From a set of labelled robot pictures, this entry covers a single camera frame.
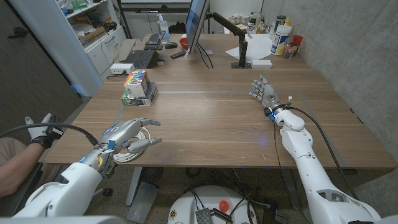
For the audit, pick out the red cup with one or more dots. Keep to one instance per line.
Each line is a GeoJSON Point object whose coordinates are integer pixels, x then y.
{"type": "Point", "coordinates": [298, 40]}

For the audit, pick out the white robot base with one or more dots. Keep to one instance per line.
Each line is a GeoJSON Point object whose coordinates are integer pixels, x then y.
{"type": "Point", "coordinates": [211, 196]}

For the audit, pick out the white box with colourful print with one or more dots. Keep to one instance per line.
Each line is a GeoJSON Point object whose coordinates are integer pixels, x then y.
{"type": "Point", "coordinates": [135, 84]}

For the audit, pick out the flat green box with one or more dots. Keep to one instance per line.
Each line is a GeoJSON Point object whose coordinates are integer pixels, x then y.
{"type": "Point", "coordinates": [140, 101]}

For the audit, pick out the white wipes canister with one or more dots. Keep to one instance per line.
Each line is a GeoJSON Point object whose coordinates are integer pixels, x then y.
{"type": "Point", "coordinates": [280, 40]}

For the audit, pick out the black computer mouse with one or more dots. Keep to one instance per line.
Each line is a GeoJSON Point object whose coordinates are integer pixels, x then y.
{"type": "Point", "coordinates": [171, 45]}

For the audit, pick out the grey table leg with foot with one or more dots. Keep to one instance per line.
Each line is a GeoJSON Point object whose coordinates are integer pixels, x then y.
{"type": "Point", "coordinates": [143, 202]}

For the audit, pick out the white power strip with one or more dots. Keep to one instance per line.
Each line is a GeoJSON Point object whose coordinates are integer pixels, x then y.
{"type": "Point", "coordinates": [122, 68]}

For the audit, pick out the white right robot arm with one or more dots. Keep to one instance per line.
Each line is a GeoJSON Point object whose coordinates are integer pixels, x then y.
{"type": "Point", "coordinates": [311, 177]}

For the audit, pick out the black remote control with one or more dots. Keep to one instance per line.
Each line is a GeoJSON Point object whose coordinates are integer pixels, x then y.
{"type": "Point", "coordinates": [178, 54]}

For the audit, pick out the computer monitor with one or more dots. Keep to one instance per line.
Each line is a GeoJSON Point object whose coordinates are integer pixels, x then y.
{"type": "Point", "coordinates": [196, 21]}

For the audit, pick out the white shelf cabinet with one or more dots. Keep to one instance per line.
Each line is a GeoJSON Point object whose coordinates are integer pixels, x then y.
{"type": "Point", "coordinates": [56, 46]}

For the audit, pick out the grey slim table leg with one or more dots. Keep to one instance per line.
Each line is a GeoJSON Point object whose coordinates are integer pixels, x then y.
{"type": "Point", "coordinates": [290, 189]}

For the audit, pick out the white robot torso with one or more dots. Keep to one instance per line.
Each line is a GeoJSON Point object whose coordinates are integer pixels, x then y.
{"type": "Point", "coordinates": [62, 221]}

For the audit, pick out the pink sticky note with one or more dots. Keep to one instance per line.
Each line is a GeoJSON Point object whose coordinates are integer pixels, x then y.
{"type": "Point", "coordinates": [208, 52]}

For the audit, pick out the red emergency button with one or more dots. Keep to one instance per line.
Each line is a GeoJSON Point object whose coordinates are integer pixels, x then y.
{"type": "Point", "coordinates": [224, 205]}

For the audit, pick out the small white flat box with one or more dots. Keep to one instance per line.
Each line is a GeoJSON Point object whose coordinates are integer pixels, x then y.
{"type": "Point", "coordinates": [261, 63]}

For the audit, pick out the person's khaki trousers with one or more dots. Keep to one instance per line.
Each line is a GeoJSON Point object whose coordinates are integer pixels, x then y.
{"type": "Point", "coordinates": [7, 146]}

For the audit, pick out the small black keyboard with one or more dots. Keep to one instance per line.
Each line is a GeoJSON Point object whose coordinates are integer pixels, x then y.
{"type": "Point", "coordinates": [153, 40]}

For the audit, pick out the cardboard box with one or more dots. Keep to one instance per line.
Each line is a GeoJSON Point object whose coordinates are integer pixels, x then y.
{"type": "Point", "coordinates": [93, 36]}

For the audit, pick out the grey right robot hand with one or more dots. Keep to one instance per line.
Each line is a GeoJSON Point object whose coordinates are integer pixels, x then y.
{"type": "Point", "coordinates": [269, 94]}

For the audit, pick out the black lidded bottle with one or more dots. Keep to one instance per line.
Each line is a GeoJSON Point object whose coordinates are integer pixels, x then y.
{"type": "Point", "coordinates": [280, 21]}

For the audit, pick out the white paper sheet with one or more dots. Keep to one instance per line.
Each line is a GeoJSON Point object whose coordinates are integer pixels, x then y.
{"type": "Point", "coordinates": [256, 46]}

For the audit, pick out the beige cloth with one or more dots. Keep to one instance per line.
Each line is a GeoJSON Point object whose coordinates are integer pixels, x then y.
{"type": "Point", "coordinates": [126, 48]}

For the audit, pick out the person's white gloved hand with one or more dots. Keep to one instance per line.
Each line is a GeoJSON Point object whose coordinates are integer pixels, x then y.
{"type": "Point", "coordinates": [38, 130]}

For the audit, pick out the large black keyboard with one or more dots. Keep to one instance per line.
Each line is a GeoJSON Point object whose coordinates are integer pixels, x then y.
{"type": "Point", "coordinates": [140, 59]}

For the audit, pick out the person's bare forearm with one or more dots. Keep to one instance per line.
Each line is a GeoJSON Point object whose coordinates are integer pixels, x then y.
{"type": "Point", "coordinates": [15, 171]}

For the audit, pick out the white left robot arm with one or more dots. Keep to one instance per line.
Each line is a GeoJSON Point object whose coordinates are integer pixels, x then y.
{"type": "Point", "coordinates": [71, 193]}

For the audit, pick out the clear hand sanitizer bottle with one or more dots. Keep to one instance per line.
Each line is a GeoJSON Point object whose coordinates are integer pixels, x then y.
{"type": "Point", "coordinates": [163, 29]}

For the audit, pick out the red bowl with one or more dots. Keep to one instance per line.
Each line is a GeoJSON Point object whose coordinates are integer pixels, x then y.
{"type": "Point", "coordinates": [184, 43]}

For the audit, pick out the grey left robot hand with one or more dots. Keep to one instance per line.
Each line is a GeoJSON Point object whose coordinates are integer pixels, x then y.
{"type": "Point", "coordinates": [119, 135]}

